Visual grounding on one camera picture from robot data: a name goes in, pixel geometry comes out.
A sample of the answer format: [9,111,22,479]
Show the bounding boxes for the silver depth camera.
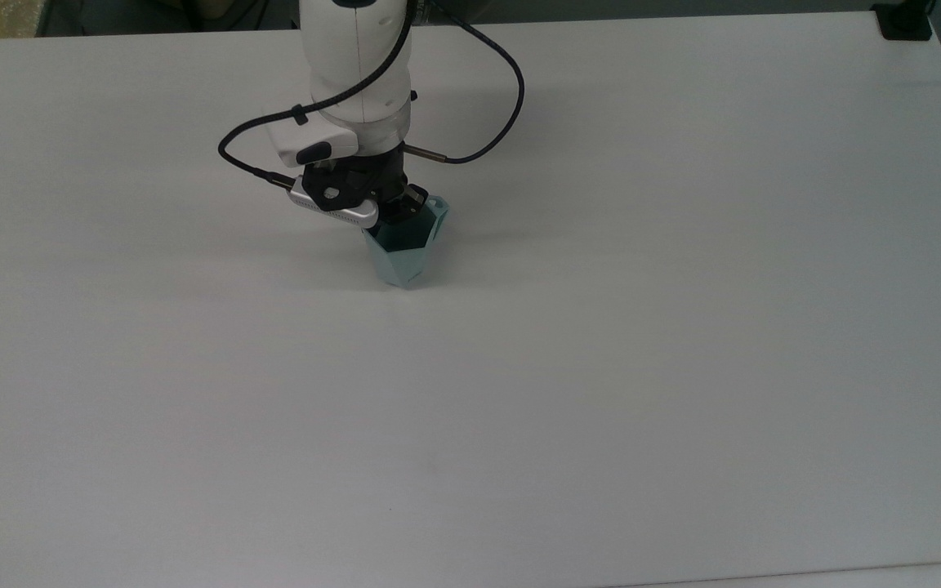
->
[288,174,380,230]

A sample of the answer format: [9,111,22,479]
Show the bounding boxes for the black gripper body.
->
[301,143,430,225]

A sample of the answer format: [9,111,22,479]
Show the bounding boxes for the teal faceted cup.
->
[363,194,450,288]

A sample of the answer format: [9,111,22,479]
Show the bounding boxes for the black stand base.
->
[872,0,934,42]

